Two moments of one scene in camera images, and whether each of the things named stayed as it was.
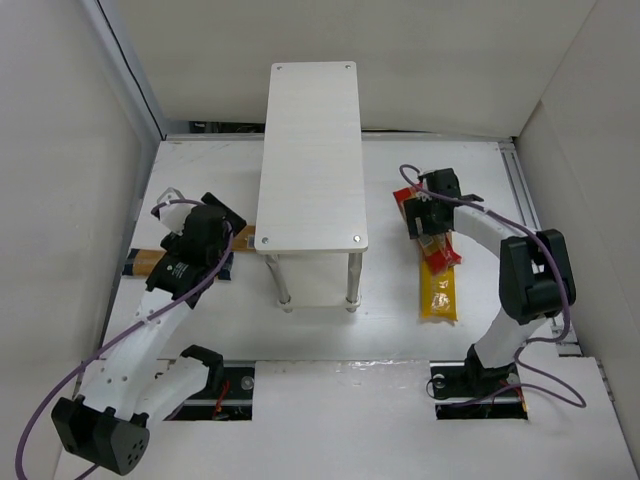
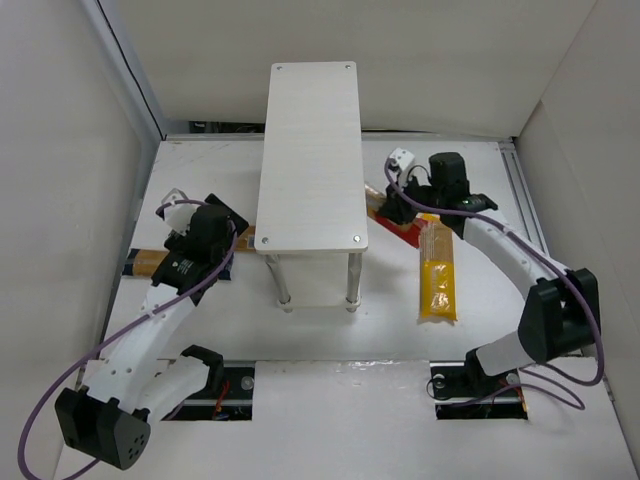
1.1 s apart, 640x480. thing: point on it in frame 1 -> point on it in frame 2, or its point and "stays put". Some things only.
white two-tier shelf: [311, 213] stays put
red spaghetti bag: [439, 251] -> [409, 233]
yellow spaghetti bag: [438, 292] stays put
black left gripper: [228, 220] stays put
